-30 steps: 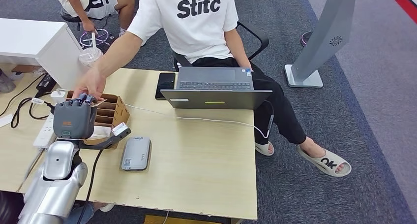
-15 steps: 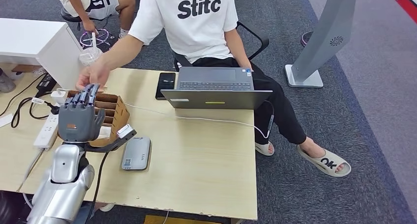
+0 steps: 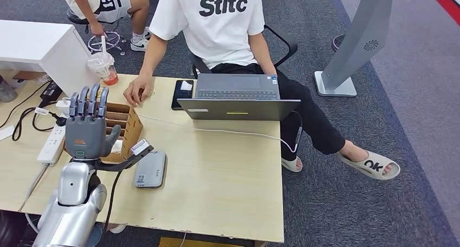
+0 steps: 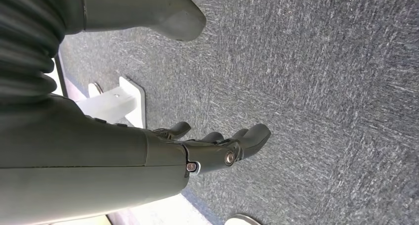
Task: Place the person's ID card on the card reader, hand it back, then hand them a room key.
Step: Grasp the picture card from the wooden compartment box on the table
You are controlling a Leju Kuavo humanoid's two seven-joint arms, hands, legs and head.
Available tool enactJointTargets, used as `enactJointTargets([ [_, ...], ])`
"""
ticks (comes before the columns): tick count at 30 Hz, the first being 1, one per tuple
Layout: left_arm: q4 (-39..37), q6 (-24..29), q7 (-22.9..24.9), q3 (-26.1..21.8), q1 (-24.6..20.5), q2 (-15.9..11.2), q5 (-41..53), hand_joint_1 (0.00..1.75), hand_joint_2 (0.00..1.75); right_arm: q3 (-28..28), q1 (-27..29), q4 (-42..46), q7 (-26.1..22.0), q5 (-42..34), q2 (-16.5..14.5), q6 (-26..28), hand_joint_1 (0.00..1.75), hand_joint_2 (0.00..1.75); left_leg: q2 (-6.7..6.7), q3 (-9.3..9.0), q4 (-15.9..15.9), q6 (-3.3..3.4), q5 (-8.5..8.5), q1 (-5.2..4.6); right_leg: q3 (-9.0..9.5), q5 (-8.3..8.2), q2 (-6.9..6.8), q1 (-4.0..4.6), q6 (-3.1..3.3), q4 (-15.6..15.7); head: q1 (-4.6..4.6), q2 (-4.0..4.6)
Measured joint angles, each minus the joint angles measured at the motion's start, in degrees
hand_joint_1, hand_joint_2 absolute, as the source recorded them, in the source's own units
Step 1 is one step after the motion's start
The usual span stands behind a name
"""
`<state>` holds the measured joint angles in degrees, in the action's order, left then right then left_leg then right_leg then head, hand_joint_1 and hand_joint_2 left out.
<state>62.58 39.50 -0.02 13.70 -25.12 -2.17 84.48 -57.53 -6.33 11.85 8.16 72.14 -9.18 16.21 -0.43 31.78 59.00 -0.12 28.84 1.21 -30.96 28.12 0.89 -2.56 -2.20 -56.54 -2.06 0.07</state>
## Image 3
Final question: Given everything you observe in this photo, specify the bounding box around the person's right hand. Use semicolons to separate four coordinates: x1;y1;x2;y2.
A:
123;74;156;107

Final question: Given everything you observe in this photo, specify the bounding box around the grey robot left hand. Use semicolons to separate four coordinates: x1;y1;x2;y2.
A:
65;82;122;161

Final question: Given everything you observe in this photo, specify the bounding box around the clear plastic drink cup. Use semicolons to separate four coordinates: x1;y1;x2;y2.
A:
87;52;119;86

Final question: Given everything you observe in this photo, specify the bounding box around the wooden card organizer box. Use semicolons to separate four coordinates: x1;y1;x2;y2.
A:
62;101;144;164

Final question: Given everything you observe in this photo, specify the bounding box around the grey card reader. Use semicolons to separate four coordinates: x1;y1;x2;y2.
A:
134;150;168;189

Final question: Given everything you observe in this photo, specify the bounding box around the person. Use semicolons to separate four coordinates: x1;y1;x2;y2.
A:
57;0;152;53
123;0;401;181
86;221;127;247

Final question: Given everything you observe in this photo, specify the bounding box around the white power strip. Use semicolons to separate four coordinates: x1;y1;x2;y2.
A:
37;124;67;166

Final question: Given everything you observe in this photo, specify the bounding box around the white charger plug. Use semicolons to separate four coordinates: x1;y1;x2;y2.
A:
55;98;73;117

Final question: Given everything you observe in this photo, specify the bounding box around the black smartphone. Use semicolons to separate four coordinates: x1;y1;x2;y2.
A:
171;80;195;111

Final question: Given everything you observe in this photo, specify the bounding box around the black power adapter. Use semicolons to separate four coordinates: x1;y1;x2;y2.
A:
0;81;63;130

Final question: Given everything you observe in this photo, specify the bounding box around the white paper slip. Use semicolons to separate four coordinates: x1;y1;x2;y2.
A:
0;124;17;142

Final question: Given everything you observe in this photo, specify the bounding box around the brown cardboard box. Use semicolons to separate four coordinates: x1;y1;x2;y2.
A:
12;71;47;81

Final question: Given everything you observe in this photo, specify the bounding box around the grey shoe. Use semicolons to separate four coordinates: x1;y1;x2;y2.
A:
0;75;18;103

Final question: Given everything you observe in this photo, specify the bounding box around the black stool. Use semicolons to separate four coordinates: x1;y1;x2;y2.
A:
66;8;119;34

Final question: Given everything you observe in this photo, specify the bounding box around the grey laptop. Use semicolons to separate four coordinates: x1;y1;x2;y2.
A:
177;73;301;122

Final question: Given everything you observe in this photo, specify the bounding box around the white cabinet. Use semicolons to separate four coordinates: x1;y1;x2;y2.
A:
0;20;103;99

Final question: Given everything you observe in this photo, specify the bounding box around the yellow board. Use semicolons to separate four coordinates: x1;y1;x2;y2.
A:
159;237;252;247

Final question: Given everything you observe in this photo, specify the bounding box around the black office chair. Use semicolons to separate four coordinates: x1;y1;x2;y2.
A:
190;24;298;80

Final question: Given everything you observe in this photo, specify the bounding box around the dark round base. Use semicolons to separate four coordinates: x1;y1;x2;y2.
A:
331;35;347;54

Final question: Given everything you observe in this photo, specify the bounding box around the grey kiosk stand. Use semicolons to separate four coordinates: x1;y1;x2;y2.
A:
314;0;443;99

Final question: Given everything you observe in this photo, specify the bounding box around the beige sandal with print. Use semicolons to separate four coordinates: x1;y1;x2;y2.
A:
336;150;401;181

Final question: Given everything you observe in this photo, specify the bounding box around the black plug with cable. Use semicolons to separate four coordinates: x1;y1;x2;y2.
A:
11;106;68;142

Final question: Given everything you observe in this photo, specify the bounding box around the black camera bracket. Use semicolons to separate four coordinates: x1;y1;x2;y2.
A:
72;146;155;173

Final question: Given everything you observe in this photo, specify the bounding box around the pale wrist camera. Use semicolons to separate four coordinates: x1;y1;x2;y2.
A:
130;138;152;157

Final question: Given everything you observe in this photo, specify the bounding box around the chrome stool foot ring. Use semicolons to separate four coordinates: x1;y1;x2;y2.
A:
88;31;126;55

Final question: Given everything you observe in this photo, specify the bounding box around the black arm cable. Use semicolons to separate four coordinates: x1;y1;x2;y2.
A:
97;169;123;247

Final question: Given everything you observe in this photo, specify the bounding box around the white floor cable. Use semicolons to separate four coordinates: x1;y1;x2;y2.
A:
24;212;40;235

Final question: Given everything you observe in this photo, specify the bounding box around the thin white cable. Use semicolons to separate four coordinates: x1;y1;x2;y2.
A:
136;113;299;154

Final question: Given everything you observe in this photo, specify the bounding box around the grey cable adapter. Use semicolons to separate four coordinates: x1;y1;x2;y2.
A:
289;110;304;147

